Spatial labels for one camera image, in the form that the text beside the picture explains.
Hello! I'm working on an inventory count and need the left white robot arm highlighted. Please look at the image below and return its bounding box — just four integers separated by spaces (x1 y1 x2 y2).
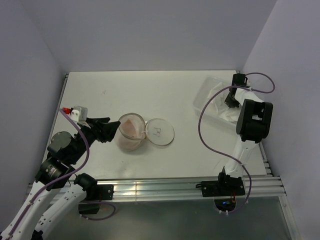
0 117 121 240

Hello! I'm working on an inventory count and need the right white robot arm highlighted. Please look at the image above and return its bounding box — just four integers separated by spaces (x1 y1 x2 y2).
216 73 274 195

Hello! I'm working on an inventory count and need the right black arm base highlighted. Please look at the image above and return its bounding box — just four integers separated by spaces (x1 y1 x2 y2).
195 172 246 215

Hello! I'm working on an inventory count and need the clear plastic perforated basket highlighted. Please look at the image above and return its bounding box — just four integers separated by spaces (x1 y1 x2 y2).
193 76 242 131

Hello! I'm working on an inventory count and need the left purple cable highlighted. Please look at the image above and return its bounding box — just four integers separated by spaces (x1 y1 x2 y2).
7 107 91 238

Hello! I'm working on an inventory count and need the aluminium rail frame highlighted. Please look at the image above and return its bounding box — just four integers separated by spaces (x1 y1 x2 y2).
14 71 301 240

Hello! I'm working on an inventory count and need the white garment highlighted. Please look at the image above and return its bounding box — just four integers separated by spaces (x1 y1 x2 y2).
204 79 241 124

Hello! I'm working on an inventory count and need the white mesh laundry bag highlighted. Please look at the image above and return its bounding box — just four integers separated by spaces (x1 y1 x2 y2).
114 113 175 152

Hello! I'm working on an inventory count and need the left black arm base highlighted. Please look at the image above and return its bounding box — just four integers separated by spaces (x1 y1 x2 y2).
78 184 117 221

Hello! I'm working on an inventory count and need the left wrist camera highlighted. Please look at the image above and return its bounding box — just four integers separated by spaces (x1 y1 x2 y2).
62 106 88 123

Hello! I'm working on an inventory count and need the pink bra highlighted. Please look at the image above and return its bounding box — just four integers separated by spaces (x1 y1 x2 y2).
120 119 140 138

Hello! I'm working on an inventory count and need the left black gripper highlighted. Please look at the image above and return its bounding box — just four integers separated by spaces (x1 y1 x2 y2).
69 116 120 163

